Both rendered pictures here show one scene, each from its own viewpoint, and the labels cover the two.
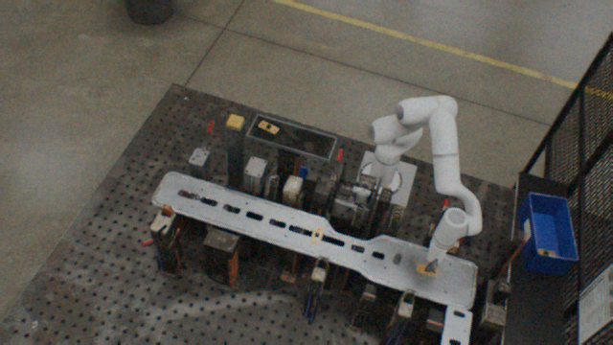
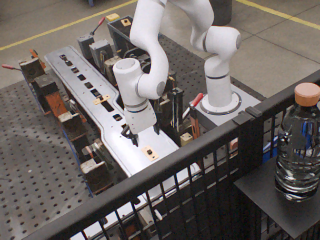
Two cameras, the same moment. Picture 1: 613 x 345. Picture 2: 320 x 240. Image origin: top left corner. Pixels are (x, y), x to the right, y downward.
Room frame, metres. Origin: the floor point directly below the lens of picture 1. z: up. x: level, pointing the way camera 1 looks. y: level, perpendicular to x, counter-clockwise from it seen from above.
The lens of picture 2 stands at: (0.73, -1.34, 1.91)
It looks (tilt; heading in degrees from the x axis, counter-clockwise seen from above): 39 degrees down; 56
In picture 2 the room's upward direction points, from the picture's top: 12 degrees counter-clockwise
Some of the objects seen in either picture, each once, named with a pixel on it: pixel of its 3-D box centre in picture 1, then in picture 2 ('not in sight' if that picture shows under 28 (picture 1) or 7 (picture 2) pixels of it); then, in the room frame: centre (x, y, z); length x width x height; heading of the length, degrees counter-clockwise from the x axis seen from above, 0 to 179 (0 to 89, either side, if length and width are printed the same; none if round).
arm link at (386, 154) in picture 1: (398, 138); (221, 51); (1.77, -0.37, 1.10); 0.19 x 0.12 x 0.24; 108
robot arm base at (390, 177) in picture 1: (383, 167); (218, 87); (1.77, -0.34, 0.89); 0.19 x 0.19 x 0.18
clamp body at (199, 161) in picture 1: (201, 181); (94, 63); (1.51, 0.49, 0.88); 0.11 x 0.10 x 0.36; 171
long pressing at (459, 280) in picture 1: (311, 236); (98, 99); (1.25, -0.04, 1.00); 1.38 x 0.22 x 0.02; 81
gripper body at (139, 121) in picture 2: (440, 245); (139, 115); (1.18, -0.52, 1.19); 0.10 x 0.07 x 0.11; 171
